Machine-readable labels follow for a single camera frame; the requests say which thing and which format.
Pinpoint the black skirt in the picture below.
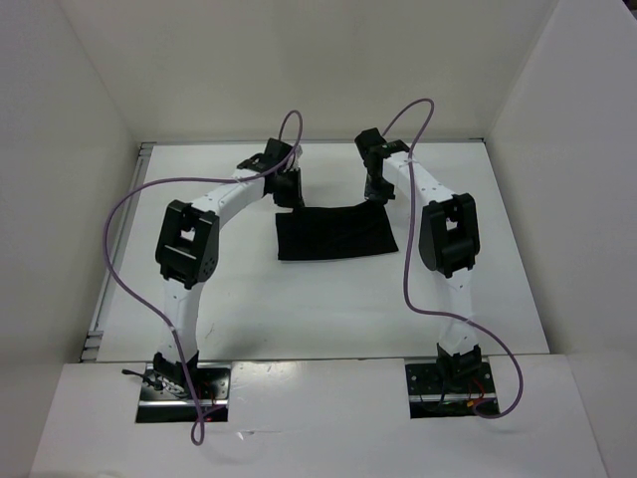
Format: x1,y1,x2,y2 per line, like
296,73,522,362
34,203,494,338
275,201,398,262

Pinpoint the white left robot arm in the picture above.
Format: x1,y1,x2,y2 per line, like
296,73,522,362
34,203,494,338
153,166,304,398

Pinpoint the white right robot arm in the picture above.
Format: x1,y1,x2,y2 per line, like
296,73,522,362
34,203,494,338
363,151,482,391

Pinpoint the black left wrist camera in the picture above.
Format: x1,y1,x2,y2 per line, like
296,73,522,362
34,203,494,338
237,138,303,175

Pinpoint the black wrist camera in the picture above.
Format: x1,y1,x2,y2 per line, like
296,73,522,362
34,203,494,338
237,138,303,175
354,128,409,160

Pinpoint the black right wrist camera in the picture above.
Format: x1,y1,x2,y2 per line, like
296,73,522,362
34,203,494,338
354,128,409,160

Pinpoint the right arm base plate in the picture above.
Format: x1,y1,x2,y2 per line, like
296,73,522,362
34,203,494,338
405,359,500,419

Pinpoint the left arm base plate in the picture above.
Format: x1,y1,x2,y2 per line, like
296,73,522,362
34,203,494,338
135,363,231,424

